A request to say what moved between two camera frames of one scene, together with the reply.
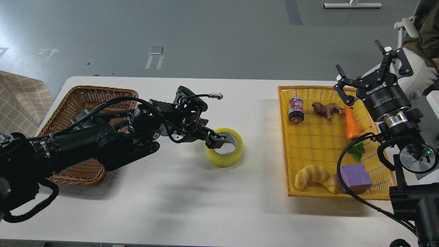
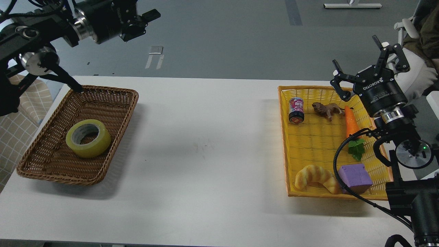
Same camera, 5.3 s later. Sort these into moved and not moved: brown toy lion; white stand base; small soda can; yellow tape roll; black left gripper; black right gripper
Moved: yellow tape roll; black left gripper
Not moved: brown toy lion; small soda can; black right gripper; white stand base
